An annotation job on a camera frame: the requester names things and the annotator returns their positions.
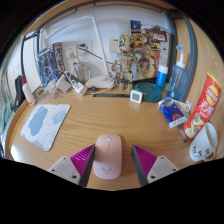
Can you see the white adapter block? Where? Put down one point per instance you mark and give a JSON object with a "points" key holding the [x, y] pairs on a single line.
{"points": [[63, 83]]}

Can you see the blue tissue pack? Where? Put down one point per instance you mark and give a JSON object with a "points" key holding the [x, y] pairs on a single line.
{"points": [[172, 112]]}

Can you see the blue spray bottle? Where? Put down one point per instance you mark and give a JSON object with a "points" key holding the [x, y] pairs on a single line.
{"points": [[178, 80]]}

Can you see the white desk lamp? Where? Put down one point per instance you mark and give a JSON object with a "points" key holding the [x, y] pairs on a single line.
{"points": [[100, 81]]}

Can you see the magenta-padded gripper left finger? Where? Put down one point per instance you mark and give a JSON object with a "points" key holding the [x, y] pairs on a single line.
{"points": [[83, 160]]}

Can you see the small white desk clock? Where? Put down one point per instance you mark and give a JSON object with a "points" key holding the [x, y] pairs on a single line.
{"points": [[136, 96]]}

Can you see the red chips can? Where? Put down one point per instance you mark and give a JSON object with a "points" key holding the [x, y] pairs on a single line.
{"points": [[203, 106]]}

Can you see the white power strip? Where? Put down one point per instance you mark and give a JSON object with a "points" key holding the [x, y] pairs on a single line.
{"points": [[80, 88]]}

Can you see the white wall socket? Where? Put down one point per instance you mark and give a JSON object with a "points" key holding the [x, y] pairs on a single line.
{"points": [[71, 51], [84, 48]]}

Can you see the pink computer mouse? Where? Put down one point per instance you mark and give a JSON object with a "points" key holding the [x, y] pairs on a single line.
{"points": [[107, 156]]}

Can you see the teal round tin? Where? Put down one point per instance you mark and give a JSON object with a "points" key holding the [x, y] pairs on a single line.
{"points": [[150, 92]]}

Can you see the black ruler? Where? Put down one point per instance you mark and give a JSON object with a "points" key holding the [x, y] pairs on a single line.
{"points": [[111, 95]]}

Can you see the wooden tree figure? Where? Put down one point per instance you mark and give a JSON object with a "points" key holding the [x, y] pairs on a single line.
{"points": [[126, 63]]}

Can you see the white mug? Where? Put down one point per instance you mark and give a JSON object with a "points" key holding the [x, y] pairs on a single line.
{"points": [[205, 143]]}

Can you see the grey cloud-print mouse pad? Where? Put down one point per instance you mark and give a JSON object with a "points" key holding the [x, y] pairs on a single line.
{"points": [[43, 125]]}

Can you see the brown wooden model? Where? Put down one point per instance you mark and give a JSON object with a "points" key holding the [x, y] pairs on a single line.
{"points": [[148, 55]]}

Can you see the robot model kit box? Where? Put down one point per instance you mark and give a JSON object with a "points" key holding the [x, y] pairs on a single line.
{"points": [[50, 63]]}

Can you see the grey metal frame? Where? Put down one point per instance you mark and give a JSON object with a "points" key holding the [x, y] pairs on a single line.
{"points": [[195, 56]]}

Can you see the blue white-capped bottle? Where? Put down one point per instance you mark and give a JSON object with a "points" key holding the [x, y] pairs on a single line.
{"points": [[162, 77]]}

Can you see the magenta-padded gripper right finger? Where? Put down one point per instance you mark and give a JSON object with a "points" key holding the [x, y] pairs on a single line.
{"points": [[146, 160]]}

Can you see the white red-capped pump bottle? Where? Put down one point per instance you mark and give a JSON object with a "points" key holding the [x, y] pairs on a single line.
{"points": [[28, 95]]}

